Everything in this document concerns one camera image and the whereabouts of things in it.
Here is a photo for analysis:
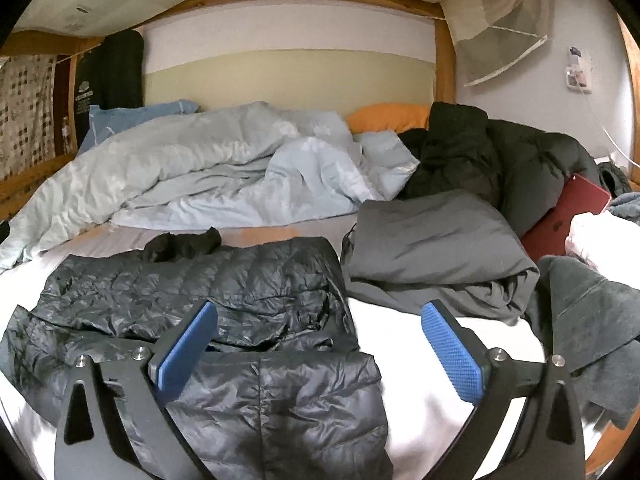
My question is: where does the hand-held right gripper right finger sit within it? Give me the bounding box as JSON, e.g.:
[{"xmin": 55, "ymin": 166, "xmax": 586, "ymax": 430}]
[{"xmin": 420, "ymin": 300, "xmax": 586, "ymax": 480}]

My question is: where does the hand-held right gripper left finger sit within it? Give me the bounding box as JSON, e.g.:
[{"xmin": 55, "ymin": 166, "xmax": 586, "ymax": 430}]
[{"xmin": 54, "ymin": 300, "xmax": 221, "ymax": 480}]

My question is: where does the black shiny puffer jacket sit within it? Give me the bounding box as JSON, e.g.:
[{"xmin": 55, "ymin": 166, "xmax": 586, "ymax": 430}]
[{"xmin": 0, "ymin": 236, "xmax": 393, "ymax": 480}]

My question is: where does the white bed sheet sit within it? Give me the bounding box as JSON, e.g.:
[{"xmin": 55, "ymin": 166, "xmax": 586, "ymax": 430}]
[{"xmin": 0, "ymin": 220, "xmax": 601, "ymax": 480}]

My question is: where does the small black cloth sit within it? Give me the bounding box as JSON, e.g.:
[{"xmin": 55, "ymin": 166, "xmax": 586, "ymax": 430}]
[{"xmin": 142, "ymin": 226, "xmax": 222, "ymax": 263}]

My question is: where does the dark grey folded garment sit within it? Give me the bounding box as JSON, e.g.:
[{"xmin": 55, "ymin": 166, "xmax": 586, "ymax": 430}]
[{"xmin": 340, "ymin": 191, "xmax": 542, "ymax": 322}]

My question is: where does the grey hooded sweatshirt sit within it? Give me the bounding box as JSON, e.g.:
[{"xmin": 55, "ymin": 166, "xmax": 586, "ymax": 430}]
[{"xmin": 525, "ymin": 255, "xmax": 640, "ymax": 431}]

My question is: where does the red laptop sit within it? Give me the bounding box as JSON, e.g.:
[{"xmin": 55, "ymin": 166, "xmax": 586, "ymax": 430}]
[{"xmin": 520, "ymin": 172, "xmax": 613, "ymax": 263}]

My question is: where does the light blue duvet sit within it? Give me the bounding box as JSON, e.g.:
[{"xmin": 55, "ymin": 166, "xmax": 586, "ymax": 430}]
[{"xmin": 0, "ymin": 101, "xmax": 421, "ymax": 273}]

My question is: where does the white pink patterned cloth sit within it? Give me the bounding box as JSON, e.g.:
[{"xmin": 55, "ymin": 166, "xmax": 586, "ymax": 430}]
[{"xmin": 565, "ymin": 212, "xmax": 640, "ymax": 271}]

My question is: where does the black thick matte coat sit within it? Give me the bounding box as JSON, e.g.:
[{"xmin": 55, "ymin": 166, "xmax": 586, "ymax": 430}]
[{"xmin": 400, "ymin": 101, "xmax": 603, "ymax": 238}]

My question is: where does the grey fleece garment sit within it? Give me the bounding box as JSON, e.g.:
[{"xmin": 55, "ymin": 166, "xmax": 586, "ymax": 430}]
[{"xmin": 609, "ymin": 191, "xmax": 640, "ymax": 222}]

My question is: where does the small dark grey cloth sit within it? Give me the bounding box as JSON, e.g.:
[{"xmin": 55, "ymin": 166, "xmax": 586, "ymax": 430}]
[{"xmin": 597, "ymin": 160, "xmax": 632, "ymax": 197}]

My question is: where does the blue pillow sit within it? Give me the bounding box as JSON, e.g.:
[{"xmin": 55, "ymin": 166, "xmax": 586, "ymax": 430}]
[{"xmin": 77, "ymin": 100, "xmax": 201, "ymax": 156}]

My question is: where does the orange pillow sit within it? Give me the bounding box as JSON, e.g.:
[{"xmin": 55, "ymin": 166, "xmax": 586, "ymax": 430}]
[{"xmin": 346, "ymin": 103, "xmax": 433, "ymax": 134}]

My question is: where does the black hanging printed shirt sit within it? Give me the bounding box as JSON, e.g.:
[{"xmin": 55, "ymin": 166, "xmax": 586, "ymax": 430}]
[{"xmin": 75, "ymin": 30, "xmax": 146, "ymax": 148}]

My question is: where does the brown patterned curtain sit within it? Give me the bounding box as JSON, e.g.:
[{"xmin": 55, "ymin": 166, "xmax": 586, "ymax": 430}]
[{"xmin": 0, "ymin": 55, "xmax": 58, "ymax": 181}]

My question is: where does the checked tied curtain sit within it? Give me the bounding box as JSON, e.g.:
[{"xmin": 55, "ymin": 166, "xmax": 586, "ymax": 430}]
[{"xmin": 442, "ymin": 0, "xmax": 556, "ymax": 88}]

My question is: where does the white charging cable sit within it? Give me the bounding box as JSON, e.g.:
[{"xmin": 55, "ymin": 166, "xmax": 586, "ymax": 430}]
[{"xmin": 580, "ymin": 87, "xmax": 640, "ymax": 168}]

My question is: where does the white wall socket with chargers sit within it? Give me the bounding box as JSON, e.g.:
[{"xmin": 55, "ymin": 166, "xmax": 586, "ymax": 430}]
[{"xmin": 565, "ymin": 47, "xmax": 596, "ymax": 93}]

